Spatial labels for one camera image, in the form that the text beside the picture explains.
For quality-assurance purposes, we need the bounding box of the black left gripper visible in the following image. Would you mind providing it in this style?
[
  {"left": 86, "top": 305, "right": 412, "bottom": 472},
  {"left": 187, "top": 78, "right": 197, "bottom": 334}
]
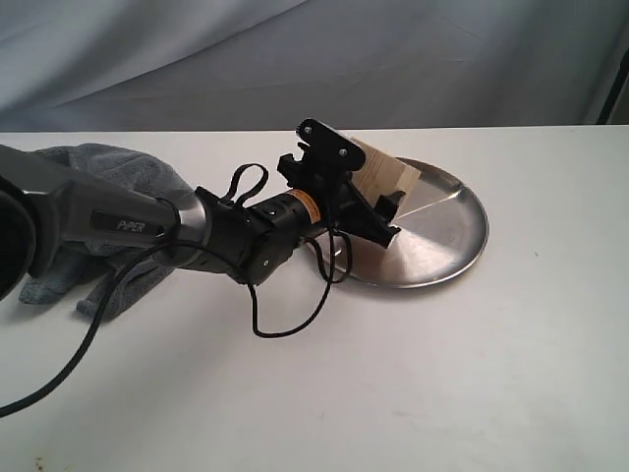
[{"left": 250, "top": 118, "right": 407, "bottom": 248}]

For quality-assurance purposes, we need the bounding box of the light wooden cube block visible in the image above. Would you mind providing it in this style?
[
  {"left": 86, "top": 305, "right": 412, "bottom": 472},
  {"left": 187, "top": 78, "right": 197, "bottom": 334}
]
[{"left": 351, "top": 138, "right": 421, "bottom": 207}]

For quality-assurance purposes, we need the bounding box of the grey fleece towel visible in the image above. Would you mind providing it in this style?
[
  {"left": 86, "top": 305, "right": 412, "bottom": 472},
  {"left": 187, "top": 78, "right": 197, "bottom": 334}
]
[{"left": 19, "top": 144, "right": 193, "bottom": 321}]

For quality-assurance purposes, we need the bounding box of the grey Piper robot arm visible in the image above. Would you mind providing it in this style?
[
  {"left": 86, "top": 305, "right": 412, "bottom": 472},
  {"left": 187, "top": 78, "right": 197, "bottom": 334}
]
[{"left": 1, "top": 118, "right": 411, "bottom": 293}]

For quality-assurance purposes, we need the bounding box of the round steel plate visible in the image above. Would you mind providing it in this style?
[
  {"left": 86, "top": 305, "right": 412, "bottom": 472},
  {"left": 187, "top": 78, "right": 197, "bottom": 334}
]
[{"left": 304, "top": 155, "right": 491, "bottom": 290}]

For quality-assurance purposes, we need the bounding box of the black backdrop stand pole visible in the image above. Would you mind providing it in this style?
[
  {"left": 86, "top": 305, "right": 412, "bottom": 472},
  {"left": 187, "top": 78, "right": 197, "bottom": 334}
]
[{"left": 596, "top": 28, "right": 628, "bottom": 125}]

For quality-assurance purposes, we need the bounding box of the grey backdrop cloth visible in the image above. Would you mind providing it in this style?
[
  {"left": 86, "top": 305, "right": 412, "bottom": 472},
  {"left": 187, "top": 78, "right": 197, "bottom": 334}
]
[{"left": 1, "top": 1, "right": 628, "bottom": 132}]

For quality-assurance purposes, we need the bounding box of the black camera cable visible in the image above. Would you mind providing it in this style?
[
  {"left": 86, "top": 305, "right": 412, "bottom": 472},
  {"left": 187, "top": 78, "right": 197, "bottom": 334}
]
[{"left": 0, "top": 164, "right": 355, "bottom": 417}]

